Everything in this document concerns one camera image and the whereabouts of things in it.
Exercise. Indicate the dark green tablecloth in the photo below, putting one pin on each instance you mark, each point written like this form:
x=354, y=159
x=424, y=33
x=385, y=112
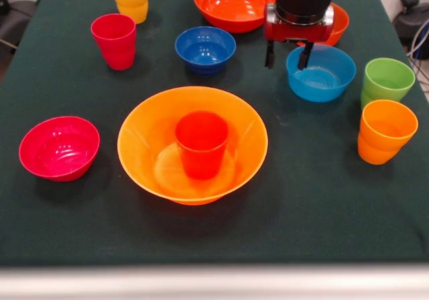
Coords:
x=67, y=213

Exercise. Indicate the large red-orange bowl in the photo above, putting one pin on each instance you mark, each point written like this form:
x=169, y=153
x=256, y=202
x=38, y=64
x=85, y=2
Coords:
x=231, y=8

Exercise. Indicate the large orange bowl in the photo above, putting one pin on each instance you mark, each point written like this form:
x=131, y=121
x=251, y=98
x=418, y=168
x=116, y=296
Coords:
x=144, y=152

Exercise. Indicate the yellow cup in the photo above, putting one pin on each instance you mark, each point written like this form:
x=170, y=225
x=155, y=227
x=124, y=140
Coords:
x=130, y=2

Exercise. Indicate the light blue bowl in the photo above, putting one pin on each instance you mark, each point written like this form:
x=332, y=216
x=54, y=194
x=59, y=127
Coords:
x=321, y=82

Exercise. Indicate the small red-orange bowl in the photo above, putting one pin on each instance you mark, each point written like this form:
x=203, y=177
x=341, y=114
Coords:
x=340, y=25

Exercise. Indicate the dark grey pedestal base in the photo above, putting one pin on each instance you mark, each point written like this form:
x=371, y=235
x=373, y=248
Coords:
x=410, y=18
x=20, y=12

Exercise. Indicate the red-orange cup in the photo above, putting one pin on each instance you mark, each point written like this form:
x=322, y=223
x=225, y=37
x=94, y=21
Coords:
x=201, y=152

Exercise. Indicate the pink-red bowl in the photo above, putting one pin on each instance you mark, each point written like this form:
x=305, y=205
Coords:
x=60, y=152

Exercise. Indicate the pink-red cup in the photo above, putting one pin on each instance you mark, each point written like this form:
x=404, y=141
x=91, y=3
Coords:
x=115, y=45

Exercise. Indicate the orange cup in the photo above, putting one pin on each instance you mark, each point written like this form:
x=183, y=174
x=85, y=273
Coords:
x=385, y=139

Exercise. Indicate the dark blue bowl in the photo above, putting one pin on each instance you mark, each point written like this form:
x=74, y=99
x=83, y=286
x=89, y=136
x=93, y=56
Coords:
x=204, y=52

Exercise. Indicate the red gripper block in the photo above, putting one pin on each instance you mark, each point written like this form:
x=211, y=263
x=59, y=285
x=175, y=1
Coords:
x=295, y=32

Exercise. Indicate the green cup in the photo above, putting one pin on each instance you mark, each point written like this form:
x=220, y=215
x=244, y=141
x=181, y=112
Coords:
x=388, y=79

